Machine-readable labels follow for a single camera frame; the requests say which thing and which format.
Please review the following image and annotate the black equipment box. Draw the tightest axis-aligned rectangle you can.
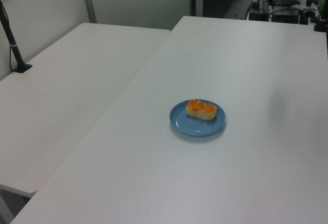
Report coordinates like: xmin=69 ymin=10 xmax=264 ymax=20
xmin=271 ymin=13 xmax=301 ymax=25

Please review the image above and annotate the blue round plate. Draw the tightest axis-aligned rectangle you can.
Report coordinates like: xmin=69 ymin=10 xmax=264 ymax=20
xmin=168 ymin=100 xmax=227 ymax=137

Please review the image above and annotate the bread with orange topping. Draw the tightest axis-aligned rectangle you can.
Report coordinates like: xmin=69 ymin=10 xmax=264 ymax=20
xmin=186 ymin=98 xmax=217 ymax=120

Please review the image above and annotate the black table clamp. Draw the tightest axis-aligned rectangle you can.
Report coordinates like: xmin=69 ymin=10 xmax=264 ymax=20
xmin=313 ymin=15 xmax=328 ymax=33

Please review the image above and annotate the black camera stand pole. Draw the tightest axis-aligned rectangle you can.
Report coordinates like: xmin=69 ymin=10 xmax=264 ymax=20
xmin=0 ymin=0 xmax=33 ymax=74

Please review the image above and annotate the grey metal partition post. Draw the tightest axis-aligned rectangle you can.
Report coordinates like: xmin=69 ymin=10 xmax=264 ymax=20
xmin=79 ymin=0 xmax=97 ymax=24

